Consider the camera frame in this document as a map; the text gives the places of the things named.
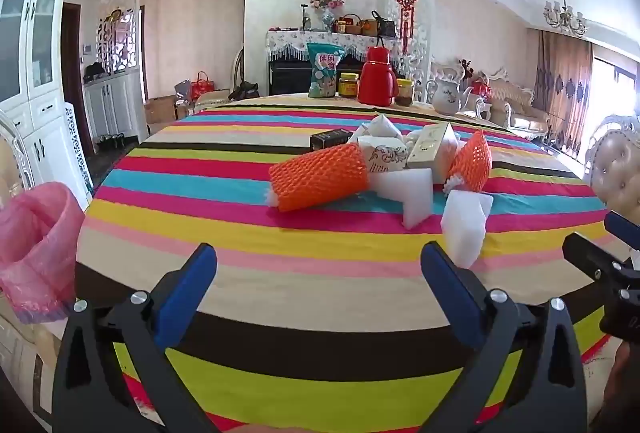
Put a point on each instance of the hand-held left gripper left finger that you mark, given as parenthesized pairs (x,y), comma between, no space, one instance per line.
(185,298)

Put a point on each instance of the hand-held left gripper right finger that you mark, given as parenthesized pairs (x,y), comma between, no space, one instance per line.
(450,298)

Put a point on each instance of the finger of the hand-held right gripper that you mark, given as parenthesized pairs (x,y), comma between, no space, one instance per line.
(625,227)
(592,258)

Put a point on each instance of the white foam block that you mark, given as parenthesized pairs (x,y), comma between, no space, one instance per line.
(410,198)
(465,223)

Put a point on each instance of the small orange foam net sleeve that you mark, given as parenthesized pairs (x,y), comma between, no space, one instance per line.
(472,160)

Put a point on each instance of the white printed paper bag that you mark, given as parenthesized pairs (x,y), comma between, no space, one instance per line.
(385,158)

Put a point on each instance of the beige box with orange end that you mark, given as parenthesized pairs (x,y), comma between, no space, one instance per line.
(425,145)

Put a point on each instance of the pink plastic bin bag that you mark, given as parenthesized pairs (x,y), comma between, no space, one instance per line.
(35,238)

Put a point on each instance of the large orange foam net sleeve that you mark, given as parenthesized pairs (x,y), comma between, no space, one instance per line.
(315,178)

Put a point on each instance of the white pouch with black lettering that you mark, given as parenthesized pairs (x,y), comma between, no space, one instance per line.
(382,125)

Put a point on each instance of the black cardboard box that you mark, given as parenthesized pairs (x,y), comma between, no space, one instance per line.
(330,139)

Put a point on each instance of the person's right hand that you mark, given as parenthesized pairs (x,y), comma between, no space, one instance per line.
(620,373)

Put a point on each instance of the beige tufted white-framed chair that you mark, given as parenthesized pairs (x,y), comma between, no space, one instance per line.
(12,173)
(620,163)

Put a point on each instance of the colourful striped tablecloth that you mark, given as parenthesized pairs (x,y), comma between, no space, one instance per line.
(300,263)

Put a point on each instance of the glass balcony window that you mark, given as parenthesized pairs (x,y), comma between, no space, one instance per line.
(617,93)

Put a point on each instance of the brown patterned curtain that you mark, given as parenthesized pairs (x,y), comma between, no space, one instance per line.
(562,88)

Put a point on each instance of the cream carved sofa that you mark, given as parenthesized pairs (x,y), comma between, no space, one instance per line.
(520,105)

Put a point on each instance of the row of dark shoes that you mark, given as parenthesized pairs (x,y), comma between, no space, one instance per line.
(110,140)

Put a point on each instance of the white carved lattice panel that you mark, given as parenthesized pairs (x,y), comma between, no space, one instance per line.
(77,148)

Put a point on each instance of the brown cardboard box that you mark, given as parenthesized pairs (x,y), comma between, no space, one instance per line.
(160,110)

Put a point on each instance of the white porcelain floral pitcher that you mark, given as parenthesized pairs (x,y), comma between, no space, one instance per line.
(447,99)

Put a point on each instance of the grey foil bag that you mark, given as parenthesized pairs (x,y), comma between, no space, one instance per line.
(182,92)

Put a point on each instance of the low white shoe cabinet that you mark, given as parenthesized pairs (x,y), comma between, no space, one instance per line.
(112,103)

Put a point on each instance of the yellow-lidded jar dark contents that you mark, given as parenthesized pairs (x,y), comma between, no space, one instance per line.
(404,94)

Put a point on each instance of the red gift bag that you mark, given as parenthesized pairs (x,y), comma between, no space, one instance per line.
(202,89)

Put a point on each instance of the black bag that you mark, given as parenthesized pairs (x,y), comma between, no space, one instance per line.
(245,92)
(93,73)

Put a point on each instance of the chandelier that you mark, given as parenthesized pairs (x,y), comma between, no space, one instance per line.
(565,20)

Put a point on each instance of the white carved armchair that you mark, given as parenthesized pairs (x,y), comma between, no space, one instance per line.
(450,73)

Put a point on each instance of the red thermos jug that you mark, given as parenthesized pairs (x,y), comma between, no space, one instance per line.
(377,78)

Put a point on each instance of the yellow label jar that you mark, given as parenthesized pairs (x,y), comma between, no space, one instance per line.
(348,85)

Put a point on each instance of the wooden chair back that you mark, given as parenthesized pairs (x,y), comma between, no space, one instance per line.
(238,63)

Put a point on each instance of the black piano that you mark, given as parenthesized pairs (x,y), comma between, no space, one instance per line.
(290,78)

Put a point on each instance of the dark wooden door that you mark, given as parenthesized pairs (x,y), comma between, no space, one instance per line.
(75,78)

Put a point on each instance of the teal snack bag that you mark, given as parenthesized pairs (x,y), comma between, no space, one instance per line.
(325,70)

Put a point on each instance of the white lattice room divider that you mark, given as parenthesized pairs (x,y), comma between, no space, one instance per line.
(117,38)

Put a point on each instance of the tall white glass-door cabinet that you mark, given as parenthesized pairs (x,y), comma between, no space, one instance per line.
(45,63)

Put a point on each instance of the floral lace piano cover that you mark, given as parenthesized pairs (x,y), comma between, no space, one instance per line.
(290,40)

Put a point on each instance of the black handbag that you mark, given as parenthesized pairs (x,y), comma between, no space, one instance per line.
(385,27)

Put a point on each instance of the small orange bag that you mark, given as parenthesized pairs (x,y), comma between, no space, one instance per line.
(371,28)

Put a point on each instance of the woven basket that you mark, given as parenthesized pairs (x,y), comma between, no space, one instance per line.
(350,27)

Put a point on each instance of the pink flower bouquet vase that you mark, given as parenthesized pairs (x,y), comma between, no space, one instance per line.
(327,0)

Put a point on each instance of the white lattice wall screen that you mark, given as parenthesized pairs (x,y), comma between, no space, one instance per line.
(425,13)

